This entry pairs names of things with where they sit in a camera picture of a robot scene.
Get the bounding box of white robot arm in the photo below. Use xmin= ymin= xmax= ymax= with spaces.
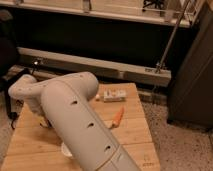
xmin=8 ymin=72 xmax=141 ymax=171

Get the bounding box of small plastic bottle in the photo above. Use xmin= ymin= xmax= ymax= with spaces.
xmin=95 ymin=90 xmax=127 ymax=102

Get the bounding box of orange toy carrot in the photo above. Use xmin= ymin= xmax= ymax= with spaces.
xmin=110 ymin=108 xmax=124 ymax=129

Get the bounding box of metal diagonal pole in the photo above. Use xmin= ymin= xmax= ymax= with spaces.
xmin=155 ymin=0 xmax=190 ymax=73

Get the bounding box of dark cabinet on right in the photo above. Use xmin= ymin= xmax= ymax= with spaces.
xmin=167 ymin=0 xmax=213 ymax=129

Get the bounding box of black office chair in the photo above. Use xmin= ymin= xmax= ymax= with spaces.
xmin=0 ymin=9 xmax=19 ymax=92

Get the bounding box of long metal floor rail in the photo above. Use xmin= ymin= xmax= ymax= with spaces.
xmin=18 ymin=47 xmax=171 ymax=87

